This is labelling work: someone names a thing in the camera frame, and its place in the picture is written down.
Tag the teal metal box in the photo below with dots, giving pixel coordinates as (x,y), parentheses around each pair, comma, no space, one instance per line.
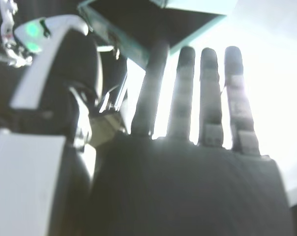
(148,22)

